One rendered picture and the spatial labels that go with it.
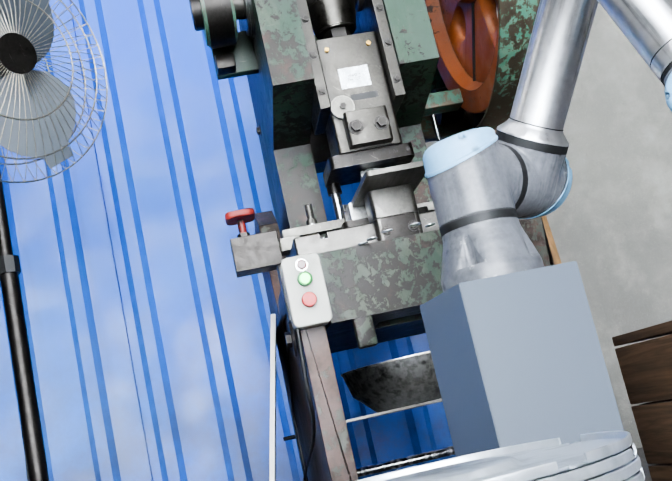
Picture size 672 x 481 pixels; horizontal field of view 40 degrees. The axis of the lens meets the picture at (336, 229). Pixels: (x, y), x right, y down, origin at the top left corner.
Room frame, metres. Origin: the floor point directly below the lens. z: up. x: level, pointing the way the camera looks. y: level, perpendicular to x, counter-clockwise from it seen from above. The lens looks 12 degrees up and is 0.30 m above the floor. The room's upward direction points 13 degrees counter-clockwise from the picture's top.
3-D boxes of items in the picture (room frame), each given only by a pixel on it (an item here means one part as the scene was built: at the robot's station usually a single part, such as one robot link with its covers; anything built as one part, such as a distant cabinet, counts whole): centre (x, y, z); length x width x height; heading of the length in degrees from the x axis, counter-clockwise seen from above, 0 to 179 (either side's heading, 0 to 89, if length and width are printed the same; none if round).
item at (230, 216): (1.82, 0.19, 0.72); 0.07 x 0.06 x 0.08; 8
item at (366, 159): (2.11, -0.11, 0.86); 0.20 x 0.16 x 0.05; 98
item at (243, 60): (2.08, 0.14, 1.31); 0.22 x 0.12 x 0.22; 8
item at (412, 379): (2.10, -0.11, 0.36); 0.34 x 0.34 x 0.10
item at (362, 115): (2.06, -0.11, 1.04); 0.17 x 0.15 x 0.30; 8
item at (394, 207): (1.93, -0.13, 0.72); 0.25 x 0.14 x 0.14; 8
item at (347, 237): (2.10, -0.11, 0.68); 0.45 x 0.30 x 0.06; 98
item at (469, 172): (1.35, -0.21, 0.62); 0.13 x 0.12 x 0.14; 135
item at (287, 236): (2.08, 0.06, 0.76); 0.17 x 0.06 x 0.10; 98
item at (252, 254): (1.83, 0.17, 0.62); 0.10 x 0.06 x 0.20; 98
